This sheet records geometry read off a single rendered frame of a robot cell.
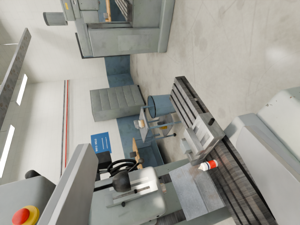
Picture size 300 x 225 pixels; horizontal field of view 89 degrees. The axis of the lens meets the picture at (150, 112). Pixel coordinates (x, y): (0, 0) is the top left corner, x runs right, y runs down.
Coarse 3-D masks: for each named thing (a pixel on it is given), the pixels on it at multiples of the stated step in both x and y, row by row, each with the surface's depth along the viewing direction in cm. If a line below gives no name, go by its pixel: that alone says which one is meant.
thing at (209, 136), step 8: (208, 112) 82; (200, 120) 80; (208, 120) 79; (192, 128) 89; (200, 128) 81; (208, 128) 75; (216, 128) 76; (200, 136) 82; (208, 136) 75; (216, 136) 72; (208, 144) 77; (216, 144) 80; (192, 152) 91; (208, 152) 86; (192, 160) 88; (200, 160) 94
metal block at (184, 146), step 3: (183, 141) 90; (186, 141) 90; (180, 144) 92; (183, 144) 89; (186, 144) 89; (180, 147) 93; (183, 147) 88; (186, 147) 87; (189, 147) 88; (183, 150) 89; (186, 150) 86; (189, 150) 88; (183, 153) 90; (186, 153) 90
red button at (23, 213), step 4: (24, 208) 43; (16, 212) 42; (20, 212) 42; (24, 212) 42; (28, 212) 43; (16, 216) 42; (20, 216) 42; (24, 216) 42; (28, 216) 43; (12, 220) 41; (16, 220) 41; (20, 220) 41; (24, 220) 42; (16, 224) 41; (20, 224) 41
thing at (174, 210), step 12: (156, 168) 118; (168, 168) 119; (168, 180) 113; (168, 192) 108; (168, 204) 103; (180, 204) 104; (168, 216) 99; (180, 216) 99; (204, 216) 101; (216, 216) 102; (228, 216) 102
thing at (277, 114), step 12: (276, 96) 68; (288, 96) 64; (264, 108) 74; (276, 108) 69; (288, 108) 64; (264, 120) 75; (276, 120) 70; (288, 120) 65; (276, 132) 70; (288, 132) 66; (288, 144) 66
